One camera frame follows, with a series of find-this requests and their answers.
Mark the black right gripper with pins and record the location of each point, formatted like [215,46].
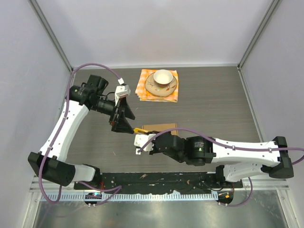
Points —
[154,151]

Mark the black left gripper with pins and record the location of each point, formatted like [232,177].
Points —
[122,125]

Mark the yellow utility knife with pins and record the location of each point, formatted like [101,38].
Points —
[141,131]

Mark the brown cardboard express box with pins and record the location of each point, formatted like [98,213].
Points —
[156,128]

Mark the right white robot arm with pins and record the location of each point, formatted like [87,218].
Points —
[236,160]

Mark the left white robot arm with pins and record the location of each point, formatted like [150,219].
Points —
[50,162]

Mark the orange checkered cloth napkin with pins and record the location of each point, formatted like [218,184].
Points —
[144,95]

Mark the beige floral saucer plate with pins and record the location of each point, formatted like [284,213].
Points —
[160,90]

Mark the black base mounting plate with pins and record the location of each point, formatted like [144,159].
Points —
[158,183]

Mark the white ceramic tea cup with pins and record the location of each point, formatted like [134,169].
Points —
[163,77]

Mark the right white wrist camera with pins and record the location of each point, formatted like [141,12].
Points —
[140,140]

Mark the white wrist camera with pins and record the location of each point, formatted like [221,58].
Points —
[140,140]
[121,91]

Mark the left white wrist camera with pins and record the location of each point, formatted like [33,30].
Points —
[121,91]

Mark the slotted grey cable duct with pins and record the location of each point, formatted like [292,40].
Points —
[175,196]

